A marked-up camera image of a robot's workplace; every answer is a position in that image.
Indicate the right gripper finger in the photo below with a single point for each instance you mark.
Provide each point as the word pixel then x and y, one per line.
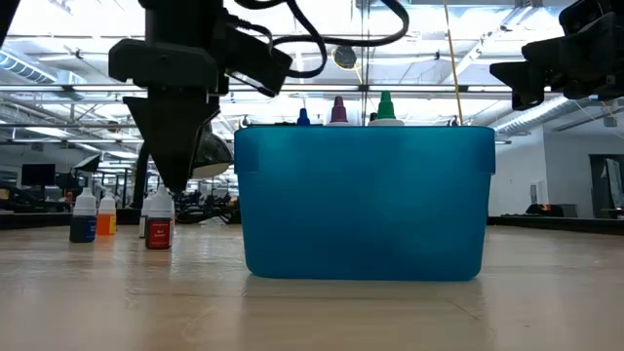
pixel 529 80
pixel 580 46

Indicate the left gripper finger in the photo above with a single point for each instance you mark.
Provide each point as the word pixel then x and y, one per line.
pixel 166 141
pixel 210 109

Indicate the red food coloring bottle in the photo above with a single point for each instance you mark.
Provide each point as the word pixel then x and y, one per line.
pixel 159 234

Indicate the large bottle blue tip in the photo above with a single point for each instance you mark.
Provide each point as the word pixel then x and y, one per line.
pixel 303 119

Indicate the orange food coloring bottle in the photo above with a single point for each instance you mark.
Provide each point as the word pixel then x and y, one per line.
pixel 106 224

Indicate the dark blue food coloring bottle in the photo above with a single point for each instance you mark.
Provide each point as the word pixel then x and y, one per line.
pixel 83 229

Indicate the large bottle purple tip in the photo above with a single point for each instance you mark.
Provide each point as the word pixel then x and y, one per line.
pixel 339 112

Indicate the large bottle green tip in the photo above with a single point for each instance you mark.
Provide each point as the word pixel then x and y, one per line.
pixel 386 107

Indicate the large bottle black tip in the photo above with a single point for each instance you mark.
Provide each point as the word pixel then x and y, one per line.
pixel 373 117

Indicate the teal translucent plastic bin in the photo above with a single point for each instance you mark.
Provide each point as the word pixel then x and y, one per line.
pixel 365 205

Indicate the black desk lamp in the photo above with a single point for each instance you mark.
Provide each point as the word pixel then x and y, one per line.
pixel 214 156

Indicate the black tilted monitor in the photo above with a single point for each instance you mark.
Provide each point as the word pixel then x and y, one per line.
pixel 87 163

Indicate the dark glass doorway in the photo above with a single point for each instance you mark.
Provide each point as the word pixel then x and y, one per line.
pixel 597 195

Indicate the black bag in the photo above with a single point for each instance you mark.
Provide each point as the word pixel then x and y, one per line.
pixel 546 209

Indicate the black computer monitor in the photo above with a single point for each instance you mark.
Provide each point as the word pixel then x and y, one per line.
pixel 38 174

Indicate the overhead light bar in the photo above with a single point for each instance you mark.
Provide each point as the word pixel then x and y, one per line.
pixel 361 88

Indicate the silver ventilation duct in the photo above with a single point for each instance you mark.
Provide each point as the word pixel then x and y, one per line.
pixel 536 117

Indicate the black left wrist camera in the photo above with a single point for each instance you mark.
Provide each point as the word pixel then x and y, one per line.
pixel 258 61

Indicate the white wall box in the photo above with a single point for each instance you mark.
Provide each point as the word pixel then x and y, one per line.
pixel 538 192

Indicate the black aluminium rig frame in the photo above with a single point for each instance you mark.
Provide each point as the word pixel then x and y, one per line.
pixel 39 220

